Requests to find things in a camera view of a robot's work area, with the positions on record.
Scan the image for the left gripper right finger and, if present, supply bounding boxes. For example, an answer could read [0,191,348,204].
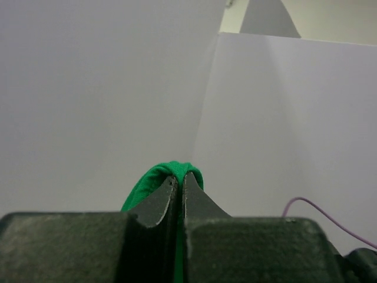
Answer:
[183,173,343,282]

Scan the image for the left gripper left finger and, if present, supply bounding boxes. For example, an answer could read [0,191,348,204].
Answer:
[1,176,178,282]

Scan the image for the green t shirt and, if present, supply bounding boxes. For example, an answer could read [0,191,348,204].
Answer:
[121,161,204,283]

